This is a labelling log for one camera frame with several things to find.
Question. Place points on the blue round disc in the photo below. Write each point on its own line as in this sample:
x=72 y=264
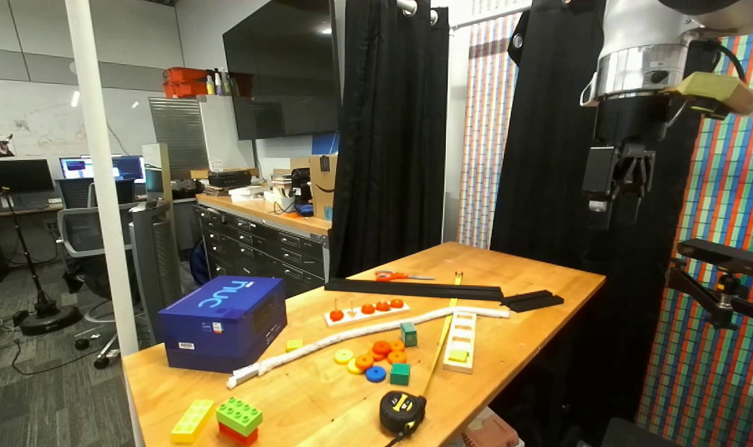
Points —
x=377 y=372

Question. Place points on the black yellow tape measure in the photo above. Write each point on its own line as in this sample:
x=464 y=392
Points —
x=403 y=411

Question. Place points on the green cube block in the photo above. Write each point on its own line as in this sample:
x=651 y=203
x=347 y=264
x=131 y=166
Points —
x=408 y=332
x=401 y=372

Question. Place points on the long black bar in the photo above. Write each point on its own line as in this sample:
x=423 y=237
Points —
x=408 y=289

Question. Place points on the blue cardboard box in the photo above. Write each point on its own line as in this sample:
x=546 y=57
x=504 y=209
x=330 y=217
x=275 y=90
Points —
x=223 y=320

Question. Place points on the orange round disc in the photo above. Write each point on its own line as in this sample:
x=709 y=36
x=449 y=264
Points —
x=364 y=361
x=382 y=349
x=398 y=356

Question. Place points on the small lit computer monitor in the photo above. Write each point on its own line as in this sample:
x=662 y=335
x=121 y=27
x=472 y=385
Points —
x=75 y=166
x=131 y=166

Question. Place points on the white vertical pole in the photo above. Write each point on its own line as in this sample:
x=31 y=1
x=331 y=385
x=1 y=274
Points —
x=103 y=175

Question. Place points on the black drawer cabinet wood top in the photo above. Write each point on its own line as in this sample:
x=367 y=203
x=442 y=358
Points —
x=259 y=238

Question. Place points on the multicolour woven wall panel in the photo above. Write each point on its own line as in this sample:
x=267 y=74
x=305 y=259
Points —
x=725 y=188

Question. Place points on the red tool case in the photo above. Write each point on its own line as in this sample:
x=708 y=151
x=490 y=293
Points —
x=186 y=83

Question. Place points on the short black flat piece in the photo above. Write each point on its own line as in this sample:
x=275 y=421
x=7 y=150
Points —
x=533 y=299

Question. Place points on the olive yellow wrist camera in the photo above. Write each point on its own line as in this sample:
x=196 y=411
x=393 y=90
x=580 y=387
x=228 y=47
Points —
x=716 y=90

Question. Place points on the white Franka Emika robot arm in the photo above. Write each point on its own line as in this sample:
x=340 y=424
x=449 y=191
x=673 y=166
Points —
x=651 y=41

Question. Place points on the yellow round disc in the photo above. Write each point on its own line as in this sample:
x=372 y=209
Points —
x=355 y=366
x=344 y=356

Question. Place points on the small yellow green block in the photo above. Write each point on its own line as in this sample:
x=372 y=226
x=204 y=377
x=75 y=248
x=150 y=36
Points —
x=294 y=342

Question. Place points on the white peg board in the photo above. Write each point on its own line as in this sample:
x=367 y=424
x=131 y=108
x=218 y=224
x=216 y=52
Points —
x=355 y=315

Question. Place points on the grey office chair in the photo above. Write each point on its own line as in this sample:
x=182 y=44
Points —
x=80 y=238

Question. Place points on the black floor stand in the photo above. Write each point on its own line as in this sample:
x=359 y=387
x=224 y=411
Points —
x=44 y=310

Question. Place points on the black hanging cloth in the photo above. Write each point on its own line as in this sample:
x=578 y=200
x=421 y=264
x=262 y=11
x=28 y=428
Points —
x=550 y=150

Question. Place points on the red box under table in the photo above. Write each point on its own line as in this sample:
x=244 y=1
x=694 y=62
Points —
x=490 y=429

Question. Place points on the orange peg disc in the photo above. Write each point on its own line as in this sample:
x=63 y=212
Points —
x=383 y=305
x=397 y=303
x=336 y=312
x=367 y=309

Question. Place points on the dark computer monitor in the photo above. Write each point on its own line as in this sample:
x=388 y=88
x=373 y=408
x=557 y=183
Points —
x=17 y=177

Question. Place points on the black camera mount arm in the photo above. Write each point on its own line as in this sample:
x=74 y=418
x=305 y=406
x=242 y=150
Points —
x=720 y=280

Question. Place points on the large black wall screen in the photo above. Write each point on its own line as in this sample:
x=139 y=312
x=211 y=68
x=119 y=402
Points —
x=284 y=65

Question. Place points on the brown cardboard box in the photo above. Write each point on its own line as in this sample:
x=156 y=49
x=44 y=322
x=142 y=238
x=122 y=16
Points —
x=325 y=183

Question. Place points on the black curtain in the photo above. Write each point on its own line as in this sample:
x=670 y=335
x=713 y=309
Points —
x=383 y=139

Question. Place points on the long white strip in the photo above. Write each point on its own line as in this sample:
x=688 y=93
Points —
x=326 y=345

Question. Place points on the yellow toy brick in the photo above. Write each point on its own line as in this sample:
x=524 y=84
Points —
x=193 y=421

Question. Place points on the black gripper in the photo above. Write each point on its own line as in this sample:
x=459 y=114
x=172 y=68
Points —
x=639 y=124

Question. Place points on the green toy brick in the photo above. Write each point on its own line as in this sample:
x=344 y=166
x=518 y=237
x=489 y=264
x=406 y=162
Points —
x=241 y=412

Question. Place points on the red toy brick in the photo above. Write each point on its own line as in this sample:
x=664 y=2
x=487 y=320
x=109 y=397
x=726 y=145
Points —
x=237 y=435

